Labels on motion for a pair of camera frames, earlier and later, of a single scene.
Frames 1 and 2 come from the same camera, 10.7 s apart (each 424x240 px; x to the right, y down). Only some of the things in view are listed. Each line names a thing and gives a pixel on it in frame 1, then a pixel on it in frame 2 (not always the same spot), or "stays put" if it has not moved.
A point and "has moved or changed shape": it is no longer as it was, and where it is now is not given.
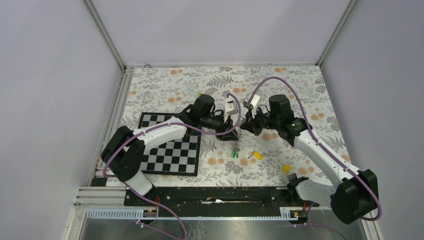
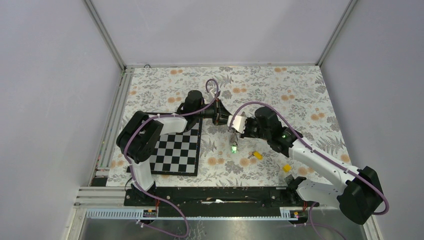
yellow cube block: x=286 y=168 stays put
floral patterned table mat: x=235 y=161 stays put
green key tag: x=234 y=153 has moved or changed shape
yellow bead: x=258 y=155 stays put
